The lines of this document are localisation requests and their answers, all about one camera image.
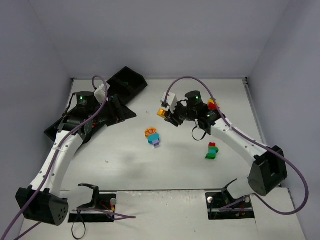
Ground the black sectioned sorting tray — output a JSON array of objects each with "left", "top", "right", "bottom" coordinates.
[{"left": 44, "top": 66, "right": 148, "bottom": 144}]

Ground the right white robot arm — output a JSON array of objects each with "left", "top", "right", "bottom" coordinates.
[{"left": 158, "top": 90, "right": 288, "bottom": 199}]

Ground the teal curved lego piece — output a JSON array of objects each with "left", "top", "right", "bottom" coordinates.
[{"left": 208, "top": 146, "right": 219, "bottom": 154}]

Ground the red yellow green lego stack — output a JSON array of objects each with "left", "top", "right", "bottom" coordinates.
[{"left": 207, "top": 98, "right": 219, "bottom": 110}]

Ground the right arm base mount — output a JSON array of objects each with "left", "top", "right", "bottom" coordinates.
[{"left": 205, "top": 191, "right": 255, "bottom": 221}]

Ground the green flat lego brick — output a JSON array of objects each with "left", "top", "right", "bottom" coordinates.
[{"left": 205, "top": 153, "right": 217, "bottom": 160}]

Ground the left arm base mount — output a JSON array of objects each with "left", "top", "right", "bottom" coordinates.
[{"left": 68, "top": 191, "right": 117, "bottom": 223}]

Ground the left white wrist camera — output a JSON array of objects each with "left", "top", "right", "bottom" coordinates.
[{"left": 94, "top": 84, "right": 108, "bottom": 105}]

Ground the lavender lego brick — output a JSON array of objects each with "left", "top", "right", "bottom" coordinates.
[{"left": 152, "top": 139, "right": 160, "bottom": 148}]

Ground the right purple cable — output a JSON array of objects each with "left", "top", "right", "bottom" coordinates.
[{"left": 166, "top": 76, "right": 310, "bottom": 216}]

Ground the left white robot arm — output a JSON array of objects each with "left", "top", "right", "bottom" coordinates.
[{"left": 15, "top": 91, "right": 137, "bottom": 226}]

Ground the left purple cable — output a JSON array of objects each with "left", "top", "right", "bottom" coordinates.
[{"left": 4, "top": 75, "right": 137, "bottom": 240}]

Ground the purple cable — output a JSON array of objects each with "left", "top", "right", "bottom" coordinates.
[
  {"left": 166, "top": 76, "right": 310, "bottom": 216},
  {"left": 4, "top": 75, "right": 137, "bottom": 240}
]

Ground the yellow lego brick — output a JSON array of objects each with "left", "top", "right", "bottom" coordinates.
[{"left": 157, "top": 108, "right": 167, "bottom": 119}]

